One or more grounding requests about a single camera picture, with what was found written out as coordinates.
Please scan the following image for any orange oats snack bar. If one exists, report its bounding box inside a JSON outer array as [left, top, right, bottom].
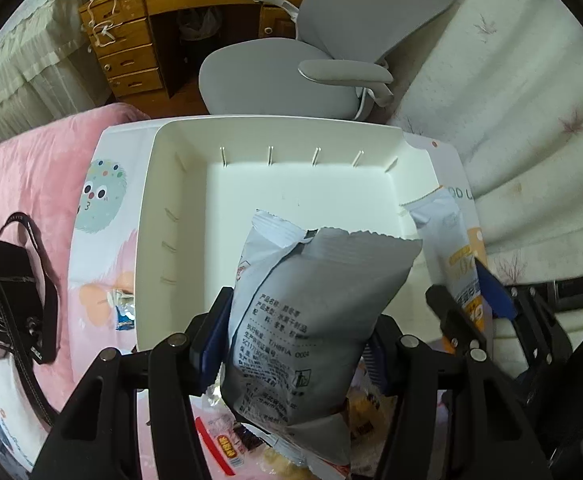
[[392, 185, 491, 353]]

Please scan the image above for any blue small snack packet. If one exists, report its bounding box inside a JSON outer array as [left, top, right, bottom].
[[107, 288, 135, 332]]

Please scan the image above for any wooden desk with drawers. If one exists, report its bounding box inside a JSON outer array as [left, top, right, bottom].
[[80, 0, 302, 105]]

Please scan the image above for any grey office chair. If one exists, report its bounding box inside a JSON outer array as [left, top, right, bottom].
[[198, 0, 454, 122]]

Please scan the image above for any grey white snack bag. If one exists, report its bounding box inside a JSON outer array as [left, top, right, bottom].
[[221, 210, 421, 474]]

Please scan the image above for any pink bed cover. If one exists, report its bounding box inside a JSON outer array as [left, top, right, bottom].
[[0, 102, 149, 461]]

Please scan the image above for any crab roe noodle snack bag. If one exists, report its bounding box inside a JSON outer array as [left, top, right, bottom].
[[347, 360, 397, 477]]

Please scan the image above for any lace covered furniture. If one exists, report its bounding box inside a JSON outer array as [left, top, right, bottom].
[[0, 0, 112, 143]]

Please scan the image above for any cartoon printed play mat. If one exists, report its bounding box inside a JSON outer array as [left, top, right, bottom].
[[67, 116, 467, 479]]

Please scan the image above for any white plastic storage bin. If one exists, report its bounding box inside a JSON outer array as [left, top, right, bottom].
[[134, 114, 446, 354]]

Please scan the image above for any red strip snack packet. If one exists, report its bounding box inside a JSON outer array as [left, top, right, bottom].
[[195, 415, 247, 477]]

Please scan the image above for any white charger cable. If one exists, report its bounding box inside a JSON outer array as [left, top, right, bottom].
[[85, 0, 122, 57]]

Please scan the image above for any black leather handbag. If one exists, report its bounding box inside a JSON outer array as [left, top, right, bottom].
[[0, 239, 60, 428]]

